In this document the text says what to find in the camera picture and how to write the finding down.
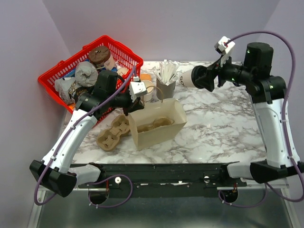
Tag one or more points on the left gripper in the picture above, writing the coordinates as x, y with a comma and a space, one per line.
133, 106

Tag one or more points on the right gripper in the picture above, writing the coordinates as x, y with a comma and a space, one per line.
207, 80

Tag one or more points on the black coffee cup lid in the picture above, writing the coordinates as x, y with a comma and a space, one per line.
197, 73

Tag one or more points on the brown paper bag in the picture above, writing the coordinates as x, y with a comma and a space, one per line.
170, 108

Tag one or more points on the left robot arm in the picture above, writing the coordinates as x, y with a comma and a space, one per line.
53, 171

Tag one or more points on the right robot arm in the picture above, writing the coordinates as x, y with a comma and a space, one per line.
267, 94

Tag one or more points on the white paper cup stack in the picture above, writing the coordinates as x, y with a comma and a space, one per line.
150, 88

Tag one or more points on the orange sponge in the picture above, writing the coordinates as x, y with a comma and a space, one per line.
145, 77

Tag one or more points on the cardboard cup carrier tray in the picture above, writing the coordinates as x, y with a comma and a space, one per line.
109, 138

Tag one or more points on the grey straw holder cup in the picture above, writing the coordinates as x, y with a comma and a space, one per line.
164, 91

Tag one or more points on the black printed paper cup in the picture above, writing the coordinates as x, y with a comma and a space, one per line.
76, 92

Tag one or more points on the white paper straws bundle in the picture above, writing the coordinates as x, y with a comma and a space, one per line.
167, 73

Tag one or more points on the grey crumpled paper bag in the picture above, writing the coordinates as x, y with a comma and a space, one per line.
86, 74

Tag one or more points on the brown lidded ice cream tub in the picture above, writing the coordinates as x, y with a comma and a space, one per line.
99, 55

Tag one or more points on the white crumpled paper wrapper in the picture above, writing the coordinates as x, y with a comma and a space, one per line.
62, 86

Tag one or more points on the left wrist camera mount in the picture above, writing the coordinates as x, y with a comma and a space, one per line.
137, 88

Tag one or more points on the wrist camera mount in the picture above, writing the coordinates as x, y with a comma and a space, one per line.
137, 88
224, 47

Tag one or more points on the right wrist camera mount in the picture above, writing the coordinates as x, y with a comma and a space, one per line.
224, 47

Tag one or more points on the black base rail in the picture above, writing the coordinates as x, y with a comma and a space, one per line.
165, 180

